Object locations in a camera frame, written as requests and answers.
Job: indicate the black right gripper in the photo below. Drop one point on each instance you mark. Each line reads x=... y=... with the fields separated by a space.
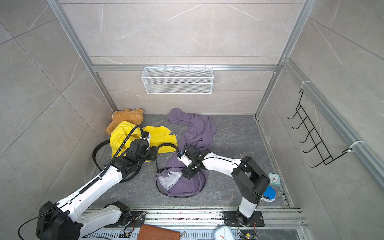
x=187 y=172

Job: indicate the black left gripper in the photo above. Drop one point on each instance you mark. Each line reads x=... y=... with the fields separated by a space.
x=154 y=152

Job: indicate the yellow trousers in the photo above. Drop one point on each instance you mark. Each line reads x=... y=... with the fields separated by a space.
x=159 y=135

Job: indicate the purple jacket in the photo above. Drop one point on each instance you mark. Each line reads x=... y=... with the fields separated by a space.
x=170 y=180

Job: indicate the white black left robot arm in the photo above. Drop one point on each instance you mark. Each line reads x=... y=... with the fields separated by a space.
x=66 y=219

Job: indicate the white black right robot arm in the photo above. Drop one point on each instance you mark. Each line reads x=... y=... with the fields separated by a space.
x=250 y=179

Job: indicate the brown teddy bear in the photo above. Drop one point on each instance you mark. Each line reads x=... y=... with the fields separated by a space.
x=132 y=116

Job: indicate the white clock at bottom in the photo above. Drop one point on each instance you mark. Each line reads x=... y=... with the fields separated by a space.
x=223 y=233

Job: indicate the brown leather wallet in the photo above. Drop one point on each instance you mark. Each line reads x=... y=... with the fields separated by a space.
x=149 y=232

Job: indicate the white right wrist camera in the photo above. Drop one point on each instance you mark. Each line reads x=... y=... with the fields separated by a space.
x=185 y=157

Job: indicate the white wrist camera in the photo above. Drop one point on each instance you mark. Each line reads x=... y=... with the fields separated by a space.
x=185 y=157
x=146 y=136

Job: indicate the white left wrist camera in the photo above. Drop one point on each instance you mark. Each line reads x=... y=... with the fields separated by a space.
x=146 y=136

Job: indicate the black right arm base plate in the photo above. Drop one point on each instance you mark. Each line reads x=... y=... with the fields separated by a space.
x=236 y=219

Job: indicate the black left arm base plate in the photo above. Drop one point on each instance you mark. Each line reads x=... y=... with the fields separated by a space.
x=133 y=219

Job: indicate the white wire mesh basket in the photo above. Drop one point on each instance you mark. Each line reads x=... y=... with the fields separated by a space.
x=178 y=80

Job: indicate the black wire hook rack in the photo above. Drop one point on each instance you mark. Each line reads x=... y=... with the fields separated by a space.
x=313 y=134

